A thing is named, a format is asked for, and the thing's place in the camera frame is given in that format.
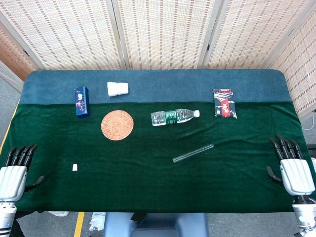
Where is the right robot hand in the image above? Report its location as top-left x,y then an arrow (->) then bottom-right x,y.
266,134 -> 316,197

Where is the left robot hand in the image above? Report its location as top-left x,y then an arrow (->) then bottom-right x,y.
0,144 -> 45,202

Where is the clear glass tube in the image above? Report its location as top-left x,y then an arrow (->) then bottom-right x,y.
172,143 -> 215,163

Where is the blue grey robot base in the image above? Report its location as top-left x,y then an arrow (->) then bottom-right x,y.
103,212 -> 210,237

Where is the white shoe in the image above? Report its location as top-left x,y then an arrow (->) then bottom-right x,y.
48,210 -> 70,217

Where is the crumpled white cloth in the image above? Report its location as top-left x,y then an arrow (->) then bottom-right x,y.
88,212 -> 107,232

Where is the black red printed packet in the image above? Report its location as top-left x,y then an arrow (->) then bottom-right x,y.
212,88 -> 238,119

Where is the beige woven screen panel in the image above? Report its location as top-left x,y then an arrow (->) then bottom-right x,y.
112,0 -> 223,70
0,0 -> 126,71
268,9 -> 316,119
202,0 -> 316,70

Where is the blue printed box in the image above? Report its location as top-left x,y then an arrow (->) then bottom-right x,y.
75,86 -> 91,119

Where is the round woven coaster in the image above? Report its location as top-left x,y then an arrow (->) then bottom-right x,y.
100,110 -> 135,141

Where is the flat black object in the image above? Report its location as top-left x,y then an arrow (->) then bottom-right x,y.
130,212 -> 148,222

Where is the green velvet cloth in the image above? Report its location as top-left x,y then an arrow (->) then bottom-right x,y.
0,101 -> 316,213

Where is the clear plastic water bottle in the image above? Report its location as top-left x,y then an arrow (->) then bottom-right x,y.
150,108 -> 200,127

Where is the white paper cup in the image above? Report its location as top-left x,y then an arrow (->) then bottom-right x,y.
107,81 -> 129,98

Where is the blue table cloth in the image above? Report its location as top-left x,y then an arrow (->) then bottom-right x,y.
19,69 -> 293,106

